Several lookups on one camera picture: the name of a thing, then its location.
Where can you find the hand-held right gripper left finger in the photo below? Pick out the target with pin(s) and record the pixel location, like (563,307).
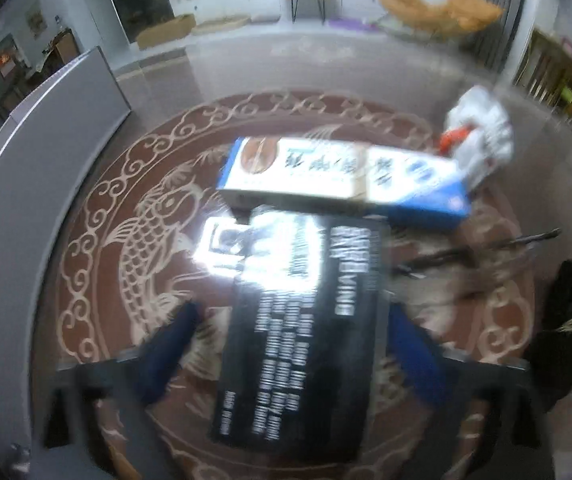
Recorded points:
(166,360)

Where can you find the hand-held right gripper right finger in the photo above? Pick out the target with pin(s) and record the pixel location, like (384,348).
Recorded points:
(415,360)

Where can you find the black printed box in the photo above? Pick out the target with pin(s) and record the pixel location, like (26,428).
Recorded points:
(306,335)

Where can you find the black fabric pouch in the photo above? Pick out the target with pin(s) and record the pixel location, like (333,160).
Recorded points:
(565,300)

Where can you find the blue and white box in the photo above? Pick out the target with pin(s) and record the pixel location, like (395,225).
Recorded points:
(316,170)

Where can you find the large white cardboard box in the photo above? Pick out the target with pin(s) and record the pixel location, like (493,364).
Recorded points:
(41,160)

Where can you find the white knit glove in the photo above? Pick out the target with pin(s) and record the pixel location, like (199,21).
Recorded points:
(480,120)

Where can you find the brown patterned desktop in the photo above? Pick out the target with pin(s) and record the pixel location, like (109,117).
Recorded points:
(116,200)

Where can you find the thin black rod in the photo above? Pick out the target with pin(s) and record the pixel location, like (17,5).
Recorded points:
(440,258)

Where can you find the wooden shelf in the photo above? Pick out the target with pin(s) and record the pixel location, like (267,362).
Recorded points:
(560,80)

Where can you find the brown cardboard box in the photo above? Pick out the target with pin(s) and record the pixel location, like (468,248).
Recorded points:
(166,32)

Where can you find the wooden dining chair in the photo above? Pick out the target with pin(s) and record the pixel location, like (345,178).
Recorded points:
(66,45)

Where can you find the beige oval floor tray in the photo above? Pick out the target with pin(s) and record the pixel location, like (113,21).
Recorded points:
(220,25)

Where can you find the purple floor mat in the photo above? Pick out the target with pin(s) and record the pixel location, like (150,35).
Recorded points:
(353,23)

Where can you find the orange chair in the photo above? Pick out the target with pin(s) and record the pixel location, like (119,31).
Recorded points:
(410,7)
(470,12)

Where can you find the grey floor cushion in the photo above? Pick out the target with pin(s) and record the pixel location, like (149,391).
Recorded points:
(265,18)

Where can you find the grey curtain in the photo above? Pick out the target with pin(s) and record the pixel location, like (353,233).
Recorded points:
(508,15)

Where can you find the red wall poster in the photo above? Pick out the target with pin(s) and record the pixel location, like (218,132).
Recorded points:
(6,62)

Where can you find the wall picture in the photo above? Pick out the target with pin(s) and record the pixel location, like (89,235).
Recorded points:
(36,19)

